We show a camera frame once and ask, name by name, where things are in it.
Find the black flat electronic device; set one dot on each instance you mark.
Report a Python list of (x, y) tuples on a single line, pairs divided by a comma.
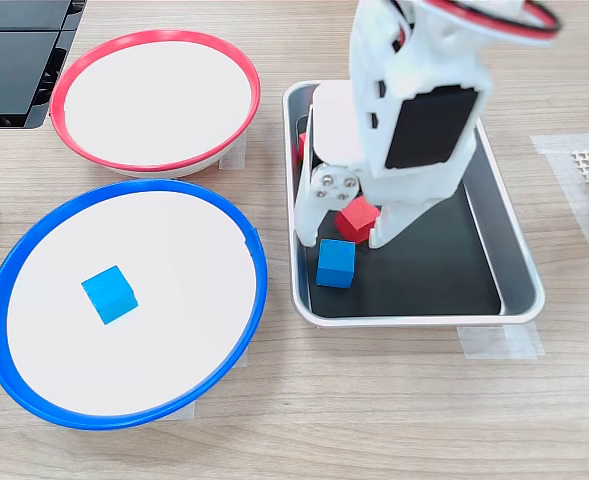
[(9, 65)]

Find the clear adhesive tape strip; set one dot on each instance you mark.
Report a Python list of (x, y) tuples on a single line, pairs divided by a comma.
[(499, 345), (243, 360), (186, 412), (559, 150), (236, 157)]

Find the black tray liner mat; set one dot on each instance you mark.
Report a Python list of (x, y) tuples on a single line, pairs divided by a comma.
[(434, 280)]

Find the red wooden cube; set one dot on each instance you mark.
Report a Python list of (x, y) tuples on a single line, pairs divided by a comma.
[(356, 220), (302, 147)]

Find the red-rimmed white dish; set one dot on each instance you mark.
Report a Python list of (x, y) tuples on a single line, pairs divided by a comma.
[(159, 105)]

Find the blue wooden cube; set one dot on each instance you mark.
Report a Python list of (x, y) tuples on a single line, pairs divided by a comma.
[(109, 295), (335, 262)]

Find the blue-rimmed white dish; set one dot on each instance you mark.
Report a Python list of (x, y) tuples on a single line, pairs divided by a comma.
[(184, 350)]

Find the silver metal tray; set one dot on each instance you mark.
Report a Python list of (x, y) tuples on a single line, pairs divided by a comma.
[(514, 260)]

